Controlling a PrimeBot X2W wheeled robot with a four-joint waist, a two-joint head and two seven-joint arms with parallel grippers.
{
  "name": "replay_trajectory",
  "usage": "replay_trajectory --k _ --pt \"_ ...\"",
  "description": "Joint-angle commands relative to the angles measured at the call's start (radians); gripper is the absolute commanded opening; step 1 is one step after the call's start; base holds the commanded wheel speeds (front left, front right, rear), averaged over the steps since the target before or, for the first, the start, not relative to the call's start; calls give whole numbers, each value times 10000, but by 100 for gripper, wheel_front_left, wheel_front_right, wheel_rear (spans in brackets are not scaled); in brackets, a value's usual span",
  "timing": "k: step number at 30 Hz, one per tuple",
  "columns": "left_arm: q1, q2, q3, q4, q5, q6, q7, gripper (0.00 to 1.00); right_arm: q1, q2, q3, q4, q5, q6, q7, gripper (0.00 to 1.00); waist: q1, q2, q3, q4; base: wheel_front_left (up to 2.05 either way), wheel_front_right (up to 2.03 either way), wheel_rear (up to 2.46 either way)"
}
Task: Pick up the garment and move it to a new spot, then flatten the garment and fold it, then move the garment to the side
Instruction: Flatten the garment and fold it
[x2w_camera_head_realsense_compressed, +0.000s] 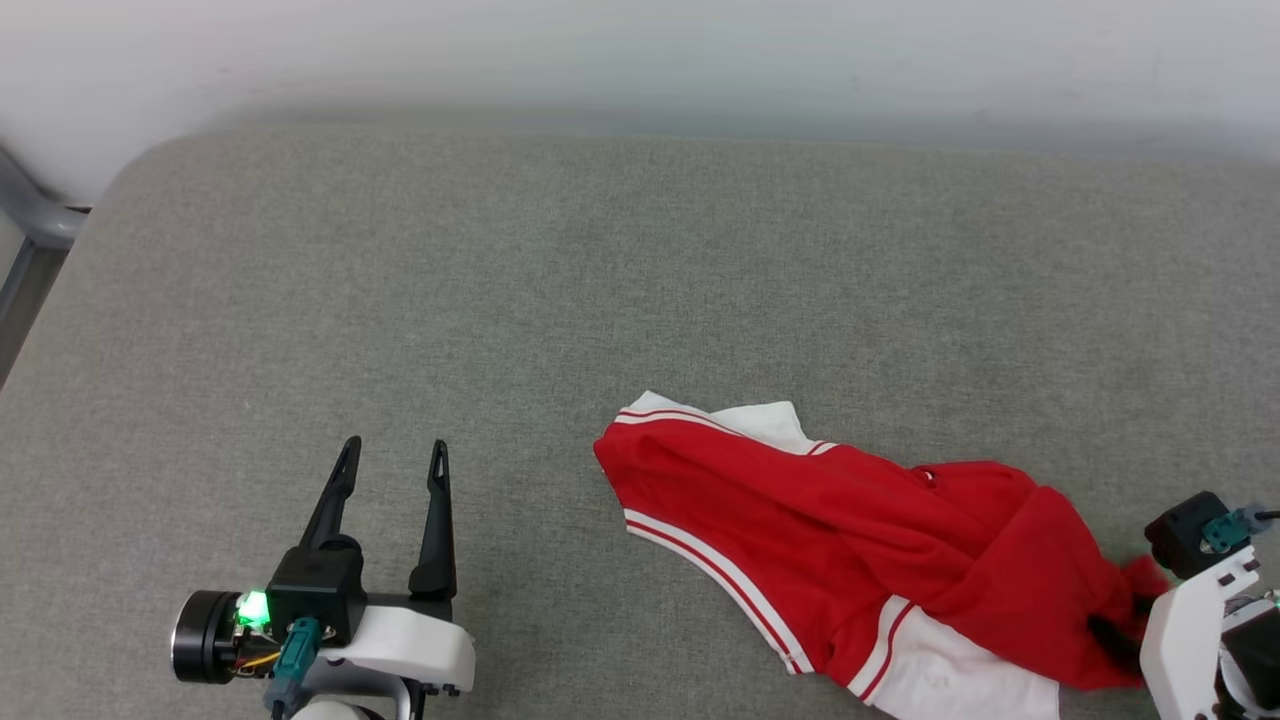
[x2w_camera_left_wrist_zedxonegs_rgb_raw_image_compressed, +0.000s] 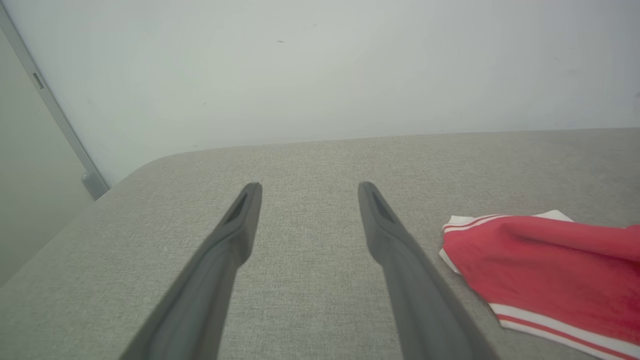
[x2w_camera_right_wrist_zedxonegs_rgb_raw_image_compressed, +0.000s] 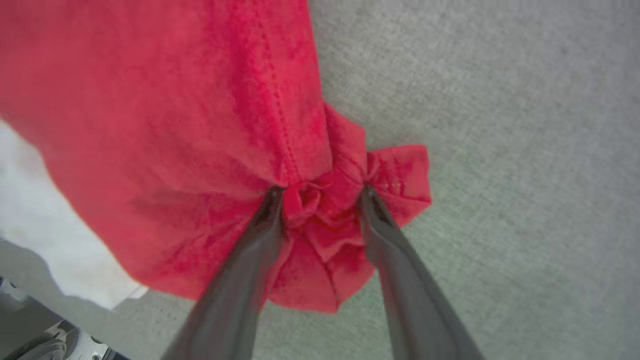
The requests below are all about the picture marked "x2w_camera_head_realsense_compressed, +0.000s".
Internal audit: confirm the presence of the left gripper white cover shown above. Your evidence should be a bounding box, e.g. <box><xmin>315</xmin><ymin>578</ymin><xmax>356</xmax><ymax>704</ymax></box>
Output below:
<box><xmin>172</xmin><ymin>436</ymin><xmax>476</xmax><ymax>701</ymax></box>

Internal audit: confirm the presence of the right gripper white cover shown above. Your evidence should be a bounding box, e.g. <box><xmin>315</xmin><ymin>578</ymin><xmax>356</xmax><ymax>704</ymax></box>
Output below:
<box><xmin>1088</xmin><ymin>545</ymin><xmax>1280</xmax><ymax>720</ymax></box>

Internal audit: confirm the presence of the red and white jersey shirt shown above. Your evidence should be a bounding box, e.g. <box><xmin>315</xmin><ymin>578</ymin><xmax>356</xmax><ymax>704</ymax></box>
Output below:
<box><xmin>593</xmin><ymin>390</ymin><xmax>1171</xmax><ymax>720</ymax></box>

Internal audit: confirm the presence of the grey fabric sofa cushion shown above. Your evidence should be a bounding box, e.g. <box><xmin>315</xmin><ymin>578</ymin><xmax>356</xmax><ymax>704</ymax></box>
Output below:
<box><xmin>0</xmin><ymin>125</ymin><xmax>1280</xmax><ymax>720</ymax></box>

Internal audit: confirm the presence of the right camera teal plug cable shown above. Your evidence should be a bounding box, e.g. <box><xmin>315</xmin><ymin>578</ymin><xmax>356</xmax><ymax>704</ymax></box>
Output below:
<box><xmin>1203</xmin><ymin>506</ymin><xmax>1280</xmax><ymax>553</ymax></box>

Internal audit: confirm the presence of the camera teal plug cable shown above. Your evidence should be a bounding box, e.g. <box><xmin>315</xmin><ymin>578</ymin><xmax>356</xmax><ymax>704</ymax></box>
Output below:
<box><xmin>268</xmin><ymin>617</ymin><xmax>323</xmax><ymax>720</ymax></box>
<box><xmin>1203</xmin><ymin>506</ymin><xmax>1280</xmax><ymax>553</ymax></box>

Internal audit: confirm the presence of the left camera teal plug cable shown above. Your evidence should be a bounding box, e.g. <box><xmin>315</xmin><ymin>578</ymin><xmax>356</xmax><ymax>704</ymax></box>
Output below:
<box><xmin>268</xmin><ymin>617</ymin><xmax>323</xmax><ymax>720</ymax></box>

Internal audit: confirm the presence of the grey metal frame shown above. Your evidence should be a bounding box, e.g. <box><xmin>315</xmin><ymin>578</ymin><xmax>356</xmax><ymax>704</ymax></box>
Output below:
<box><xmin>0</xmin><ymin>145</ymin><xmax>91</xmax><ymax>386</ymax></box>

